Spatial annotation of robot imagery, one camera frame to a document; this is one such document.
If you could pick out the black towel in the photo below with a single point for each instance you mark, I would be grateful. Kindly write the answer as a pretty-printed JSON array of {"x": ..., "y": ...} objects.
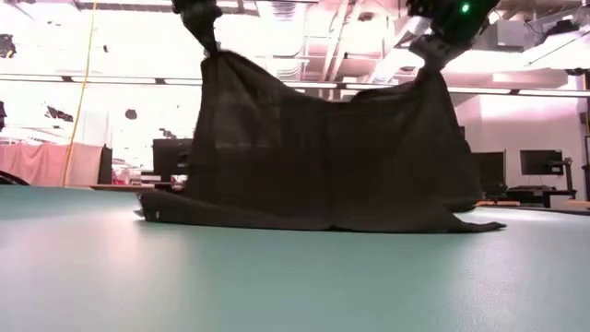
[{"x": 322, "y": 175}]

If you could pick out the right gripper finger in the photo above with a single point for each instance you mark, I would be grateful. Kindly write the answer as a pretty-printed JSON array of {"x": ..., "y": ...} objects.
[{"x": 435, "y": 50}]

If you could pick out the green table mat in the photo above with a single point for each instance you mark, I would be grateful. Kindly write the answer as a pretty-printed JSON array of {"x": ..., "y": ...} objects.
[{"x": 276, "y": 276}]

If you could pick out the black monitor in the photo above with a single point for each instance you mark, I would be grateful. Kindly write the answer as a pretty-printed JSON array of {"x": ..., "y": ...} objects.
[
  {"x": 491, "y": 168},
  {"x": 541, "y": 162},
  {"x": 170, "y": 159}
]

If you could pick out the pink curtain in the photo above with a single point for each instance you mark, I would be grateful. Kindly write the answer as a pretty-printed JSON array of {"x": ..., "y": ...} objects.
[{"x": 46, "y": 163}]

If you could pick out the wooden bench top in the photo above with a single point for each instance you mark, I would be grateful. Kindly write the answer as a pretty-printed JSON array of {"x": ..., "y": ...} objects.
[{"x": 120, "y": 187}]

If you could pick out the black upright panel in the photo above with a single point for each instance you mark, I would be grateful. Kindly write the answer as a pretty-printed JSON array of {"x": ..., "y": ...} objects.
[{"x": 105, "y": 165}]

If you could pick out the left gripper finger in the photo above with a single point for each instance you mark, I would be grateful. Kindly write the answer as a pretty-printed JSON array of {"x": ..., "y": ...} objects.
[{"x": 206, "y": 34}]

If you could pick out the black desk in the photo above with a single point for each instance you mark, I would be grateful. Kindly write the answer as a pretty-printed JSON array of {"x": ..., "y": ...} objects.
[{"x": 530, "y": 193}]

